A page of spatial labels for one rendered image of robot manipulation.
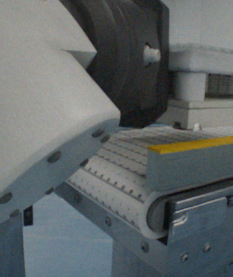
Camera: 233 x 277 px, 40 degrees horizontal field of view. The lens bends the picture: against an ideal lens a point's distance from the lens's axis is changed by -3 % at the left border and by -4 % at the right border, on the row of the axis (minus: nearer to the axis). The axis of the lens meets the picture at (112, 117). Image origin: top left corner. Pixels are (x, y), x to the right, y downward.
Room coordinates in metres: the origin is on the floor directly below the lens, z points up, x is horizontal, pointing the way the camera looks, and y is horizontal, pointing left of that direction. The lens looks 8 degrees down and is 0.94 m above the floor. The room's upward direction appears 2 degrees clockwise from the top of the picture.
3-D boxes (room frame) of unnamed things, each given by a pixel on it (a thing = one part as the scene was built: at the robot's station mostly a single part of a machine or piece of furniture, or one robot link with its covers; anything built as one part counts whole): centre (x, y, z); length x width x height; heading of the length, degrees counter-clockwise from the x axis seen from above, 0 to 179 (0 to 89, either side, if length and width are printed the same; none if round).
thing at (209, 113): (0.45, -0.10, 0.91); 0.24 x 0.24 x 0.02; 33
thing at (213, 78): (0.36, -0.11, 0.94); 0.01 x 0.01 x 0.07
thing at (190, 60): (0.45, -0.10, 0.96); 0.25 x 0.24 x 0.02; 33
